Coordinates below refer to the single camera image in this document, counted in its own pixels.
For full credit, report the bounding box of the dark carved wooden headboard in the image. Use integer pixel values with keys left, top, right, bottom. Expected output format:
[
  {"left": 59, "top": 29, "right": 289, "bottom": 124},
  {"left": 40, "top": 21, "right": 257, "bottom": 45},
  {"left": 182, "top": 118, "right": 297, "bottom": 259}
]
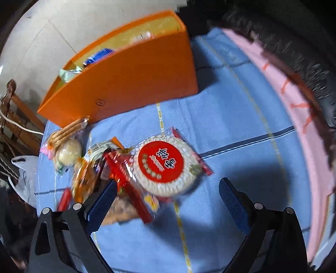
[{"left": 178, "top": 0, "right": 336, "bottom": 132}]

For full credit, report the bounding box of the small red snack packet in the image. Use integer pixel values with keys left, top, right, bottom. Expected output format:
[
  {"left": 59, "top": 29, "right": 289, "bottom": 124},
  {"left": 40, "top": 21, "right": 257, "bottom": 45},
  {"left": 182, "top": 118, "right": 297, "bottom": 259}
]
[{"left": 57, "top": 188, "right": 72, "bottom": 212}]

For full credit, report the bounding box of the blue snack packet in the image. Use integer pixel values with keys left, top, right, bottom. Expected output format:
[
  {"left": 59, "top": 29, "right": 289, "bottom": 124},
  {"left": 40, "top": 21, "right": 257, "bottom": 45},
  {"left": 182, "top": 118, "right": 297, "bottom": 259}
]
[{"left": 83, "top": 48, "right": 115, "bottom": 67}]

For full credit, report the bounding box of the pale green snack packet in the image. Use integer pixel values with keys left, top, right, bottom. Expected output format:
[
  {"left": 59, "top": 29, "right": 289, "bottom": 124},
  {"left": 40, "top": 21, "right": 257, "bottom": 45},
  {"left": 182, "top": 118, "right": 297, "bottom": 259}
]
[{"left": 58, "top": 66, "right": 85, "bottom": 84}]

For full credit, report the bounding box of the brown cookies packet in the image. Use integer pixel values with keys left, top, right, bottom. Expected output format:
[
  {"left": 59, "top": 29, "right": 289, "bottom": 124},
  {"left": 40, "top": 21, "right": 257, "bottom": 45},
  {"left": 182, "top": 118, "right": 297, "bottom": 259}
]
[{"left": 102, "top": 195, "right": 140, "bottom": 227}]

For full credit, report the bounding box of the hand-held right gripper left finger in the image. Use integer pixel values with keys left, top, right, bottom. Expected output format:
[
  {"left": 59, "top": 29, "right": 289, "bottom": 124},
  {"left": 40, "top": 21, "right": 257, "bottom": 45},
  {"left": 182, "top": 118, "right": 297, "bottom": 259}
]
[{"left": 29, "top": 178, "right": 118, "bottom": 273}]

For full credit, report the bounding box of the pink snack packet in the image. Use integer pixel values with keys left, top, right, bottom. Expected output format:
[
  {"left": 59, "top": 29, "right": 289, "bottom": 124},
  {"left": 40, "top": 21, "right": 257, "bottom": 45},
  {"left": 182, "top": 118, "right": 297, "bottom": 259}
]
[{"left": 39, "top": 142, "right": 55, "bottom": 160}]

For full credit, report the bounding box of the orange snack packet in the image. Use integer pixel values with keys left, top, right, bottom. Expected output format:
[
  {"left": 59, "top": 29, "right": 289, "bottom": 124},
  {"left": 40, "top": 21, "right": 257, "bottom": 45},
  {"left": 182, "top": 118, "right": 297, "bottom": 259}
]
[{"left": 72, "top": 157, "right": 99, "bottom": 203}]

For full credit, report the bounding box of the pink blanket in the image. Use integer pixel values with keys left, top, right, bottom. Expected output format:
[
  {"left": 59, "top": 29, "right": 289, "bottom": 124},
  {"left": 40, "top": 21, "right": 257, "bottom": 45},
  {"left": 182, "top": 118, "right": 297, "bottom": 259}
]
[{"left": 223, "top": 28, "right": 336, "bottom": 266}]

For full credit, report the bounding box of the pale bun clear packet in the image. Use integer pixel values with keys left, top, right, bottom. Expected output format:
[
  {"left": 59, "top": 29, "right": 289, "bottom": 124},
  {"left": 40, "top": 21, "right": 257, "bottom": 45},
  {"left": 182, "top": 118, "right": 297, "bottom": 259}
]
[{"left": 53, "top": 138, "right": 83, "bottom": 172}]

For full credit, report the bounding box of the white cable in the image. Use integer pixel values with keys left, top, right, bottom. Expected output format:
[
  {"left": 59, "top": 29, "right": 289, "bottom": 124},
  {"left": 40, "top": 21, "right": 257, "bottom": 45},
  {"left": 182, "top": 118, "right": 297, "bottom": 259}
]
[{"left": 0, "top": 107, "right": 44, "bottom": 136}]

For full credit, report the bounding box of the round rice cracker packet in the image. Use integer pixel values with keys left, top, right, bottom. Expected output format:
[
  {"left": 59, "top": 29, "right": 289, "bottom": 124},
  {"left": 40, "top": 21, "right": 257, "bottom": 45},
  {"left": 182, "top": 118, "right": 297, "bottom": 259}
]
[{"left": 129, "top": 127, "right": 214, "bottom": 198}]

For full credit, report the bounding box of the long red snack packet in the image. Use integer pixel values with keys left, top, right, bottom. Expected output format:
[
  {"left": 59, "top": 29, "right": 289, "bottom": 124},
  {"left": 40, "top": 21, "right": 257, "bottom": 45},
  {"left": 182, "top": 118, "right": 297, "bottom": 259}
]
[{"left": 103, "top": 150, "right": 161, "bottom": 224}]

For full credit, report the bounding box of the wooden chair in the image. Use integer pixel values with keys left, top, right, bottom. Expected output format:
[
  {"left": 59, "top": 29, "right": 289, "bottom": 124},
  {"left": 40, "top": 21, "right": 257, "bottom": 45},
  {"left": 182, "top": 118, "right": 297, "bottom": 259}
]
[{"left": 0, "top": 79, "right": 46, "bottom": 158}]

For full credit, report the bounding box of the blue checked bedsheet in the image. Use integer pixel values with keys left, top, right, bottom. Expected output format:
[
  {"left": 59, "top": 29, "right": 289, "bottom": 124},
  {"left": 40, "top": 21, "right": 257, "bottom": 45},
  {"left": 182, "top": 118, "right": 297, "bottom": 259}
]
[{"left": 35, "top": 27, "right": 313, "bottom": 273}]

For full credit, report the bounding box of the white plastic bag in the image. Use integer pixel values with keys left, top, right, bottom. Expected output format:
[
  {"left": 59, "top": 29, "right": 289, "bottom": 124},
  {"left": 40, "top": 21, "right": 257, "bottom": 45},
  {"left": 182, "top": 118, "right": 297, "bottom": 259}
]
[{"left": 10, "top": 155, "right": 40, "bottom": 208}]

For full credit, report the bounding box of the orange cardboard box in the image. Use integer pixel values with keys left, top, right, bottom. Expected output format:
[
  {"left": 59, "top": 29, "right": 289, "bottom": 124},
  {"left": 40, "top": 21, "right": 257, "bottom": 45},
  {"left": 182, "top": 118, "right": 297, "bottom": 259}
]
[{"left": 37, "top": 10, "right": 199, "bottom": 128}]

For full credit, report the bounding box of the biscuit sticks packet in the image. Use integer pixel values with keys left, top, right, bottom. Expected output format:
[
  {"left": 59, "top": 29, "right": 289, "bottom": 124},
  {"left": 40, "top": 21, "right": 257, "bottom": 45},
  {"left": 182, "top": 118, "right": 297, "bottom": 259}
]
[{"left": 47, "top": 116, "right": 91, "bottom": 156}]

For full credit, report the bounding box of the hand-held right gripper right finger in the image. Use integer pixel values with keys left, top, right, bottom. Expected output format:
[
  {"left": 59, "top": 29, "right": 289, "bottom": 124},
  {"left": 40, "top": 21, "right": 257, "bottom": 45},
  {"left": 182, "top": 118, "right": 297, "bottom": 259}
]
[{"left": 219, "top": 177, "right": 307, "bottom": 273}]

